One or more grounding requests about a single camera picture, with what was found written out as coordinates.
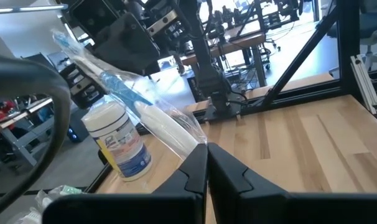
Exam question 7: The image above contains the grey metal table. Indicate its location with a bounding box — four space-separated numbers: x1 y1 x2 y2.
0 96 55 169

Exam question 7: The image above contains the green toothbrush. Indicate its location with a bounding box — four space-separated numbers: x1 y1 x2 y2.
35 185 85 206

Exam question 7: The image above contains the blue toothbrush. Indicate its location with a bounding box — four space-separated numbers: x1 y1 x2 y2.
51 28 208 161

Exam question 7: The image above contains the black drawer cart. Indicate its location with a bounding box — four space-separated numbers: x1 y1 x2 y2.
56 51 104 110

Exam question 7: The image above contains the wooden workbench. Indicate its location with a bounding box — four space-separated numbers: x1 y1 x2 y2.
180 21 267 88

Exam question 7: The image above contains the black aluminium table frame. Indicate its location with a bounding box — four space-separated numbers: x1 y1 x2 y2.
82 0 377 194

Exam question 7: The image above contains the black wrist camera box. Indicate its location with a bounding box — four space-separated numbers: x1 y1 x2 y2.
68 0 121 38

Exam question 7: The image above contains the black computer tower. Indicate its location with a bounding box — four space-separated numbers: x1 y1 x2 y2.
67 108 90 144

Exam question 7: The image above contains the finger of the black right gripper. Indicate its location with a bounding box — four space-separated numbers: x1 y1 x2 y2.
93 14 161 75

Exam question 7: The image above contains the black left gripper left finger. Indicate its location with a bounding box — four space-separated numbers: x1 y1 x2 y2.
42 143 209 224

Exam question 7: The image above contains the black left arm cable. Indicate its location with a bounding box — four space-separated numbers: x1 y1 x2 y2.
0 55 72 218

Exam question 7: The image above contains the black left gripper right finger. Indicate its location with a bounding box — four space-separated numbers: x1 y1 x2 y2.
208 142 377 224

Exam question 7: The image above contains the white wipes canister blue label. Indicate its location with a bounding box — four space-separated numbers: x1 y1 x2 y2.
81 100 152 182

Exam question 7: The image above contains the silver aluminium bracket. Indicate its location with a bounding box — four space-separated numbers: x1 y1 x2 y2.
350 54 377 115

